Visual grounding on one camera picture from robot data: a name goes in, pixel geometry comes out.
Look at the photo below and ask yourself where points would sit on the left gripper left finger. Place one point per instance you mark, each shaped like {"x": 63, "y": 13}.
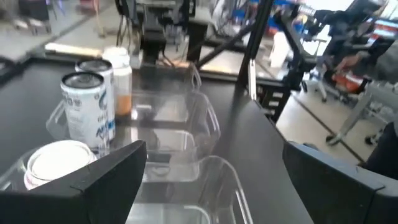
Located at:
{"x": 102, "y": 193}

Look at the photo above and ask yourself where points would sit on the plywood table board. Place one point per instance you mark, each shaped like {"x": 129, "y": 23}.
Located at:
{"x": 71, "y": 49}

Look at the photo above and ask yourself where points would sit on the silver metal bracket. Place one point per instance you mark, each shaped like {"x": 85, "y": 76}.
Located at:
{"x": 252, "y": 81}

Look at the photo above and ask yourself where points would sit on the red raspberry soda can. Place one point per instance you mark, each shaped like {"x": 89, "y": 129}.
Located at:
{"x": 56, "y": 161}

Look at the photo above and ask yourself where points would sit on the black table frame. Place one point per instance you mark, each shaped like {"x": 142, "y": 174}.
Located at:
{"x": 258, "y": 31}

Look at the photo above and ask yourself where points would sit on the orange white soda can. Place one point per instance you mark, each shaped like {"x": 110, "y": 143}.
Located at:
{"x": 122, "y": 81}

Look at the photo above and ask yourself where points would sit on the white canister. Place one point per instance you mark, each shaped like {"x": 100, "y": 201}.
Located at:
{"x": 279, "y": 49}

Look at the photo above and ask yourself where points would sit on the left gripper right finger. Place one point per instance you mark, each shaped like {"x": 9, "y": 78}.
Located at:
{"x": 335, "y": 193}

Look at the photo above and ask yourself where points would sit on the grey metal leg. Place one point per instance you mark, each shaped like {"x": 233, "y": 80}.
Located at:
{"x": 351, "y": 118}

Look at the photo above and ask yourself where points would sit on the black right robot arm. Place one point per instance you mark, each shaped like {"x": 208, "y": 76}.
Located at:
{"x": 152, "y": 43}

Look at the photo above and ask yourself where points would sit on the clear plastic bin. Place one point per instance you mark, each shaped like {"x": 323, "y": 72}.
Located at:
{"x": 211, "y": 124}
{"x": 196, "y": 77}
{"x": 217, "y": 174}

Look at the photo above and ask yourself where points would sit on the white blue energy can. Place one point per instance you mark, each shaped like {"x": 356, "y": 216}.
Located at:
{"x": 84, "y": 115}
{"x": 94, "y": 65}

